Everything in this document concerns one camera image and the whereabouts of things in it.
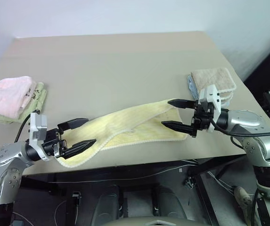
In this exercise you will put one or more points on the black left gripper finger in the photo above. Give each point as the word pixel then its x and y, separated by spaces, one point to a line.
pixel 74 123
pixel 80 148

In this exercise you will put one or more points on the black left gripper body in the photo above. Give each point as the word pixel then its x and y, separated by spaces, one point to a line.
pixel 52 147

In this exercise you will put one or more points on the small grey box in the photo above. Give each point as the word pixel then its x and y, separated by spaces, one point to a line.
pixel 18 223

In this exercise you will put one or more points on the small black buckle clamp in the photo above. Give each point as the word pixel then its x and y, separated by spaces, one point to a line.
pixel 189 182
pixel 76 197

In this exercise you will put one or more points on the dark grey rounded shape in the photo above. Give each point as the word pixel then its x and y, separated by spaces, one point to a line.
pixel 110 202
pixel 170 202

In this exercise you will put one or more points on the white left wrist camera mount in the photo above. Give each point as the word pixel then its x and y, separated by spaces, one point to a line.
pixel 37 127

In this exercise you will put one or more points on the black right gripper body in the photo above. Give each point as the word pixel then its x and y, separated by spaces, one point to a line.
pixel 202 120

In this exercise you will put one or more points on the blue folded towel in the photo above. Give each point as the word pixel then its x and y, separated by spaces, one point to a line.
pixel 191 86

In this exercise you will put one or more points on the beige folded towel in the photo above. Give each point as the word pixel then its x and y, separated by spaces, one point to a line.
pixel 212 77

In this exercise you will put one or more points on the light worn shoe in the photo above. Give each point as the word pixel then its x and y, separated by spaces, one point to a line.
pixel 243 197

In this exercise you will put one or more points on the black table frame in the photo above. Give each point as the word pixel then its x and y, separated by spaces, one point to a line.
pixel 101 170

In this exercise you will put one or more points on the pink folded towel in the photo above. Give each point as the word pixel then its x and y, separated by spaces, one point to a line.
pixel 5 94

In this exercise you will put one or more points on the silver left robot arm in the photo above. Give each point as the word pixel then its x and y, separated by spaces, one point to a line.
pixel 7 174

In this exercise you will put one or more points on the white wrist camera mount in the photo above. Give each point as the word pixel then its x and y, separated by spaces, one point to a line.
pixel 213 96
pixel 37 127

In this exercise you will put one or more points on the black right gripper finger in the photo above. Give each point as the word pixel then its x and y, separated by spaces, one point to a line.
pixel 182 103
pixel 179 128

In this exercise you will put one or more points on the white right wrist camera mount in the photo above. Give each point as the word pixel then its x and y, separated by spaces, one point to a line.
pixel 213 96

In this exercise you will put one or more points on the yellow towel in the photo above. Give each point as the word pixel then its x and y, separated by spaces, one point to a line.
pixel 130 122

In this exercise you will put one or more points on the green folded towel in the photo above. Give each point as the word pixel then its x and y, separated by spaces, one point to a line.
pixel 39 96

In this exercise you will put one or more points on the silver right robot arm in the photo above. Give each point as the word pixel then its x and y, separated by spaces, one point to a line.
pixel 245 120

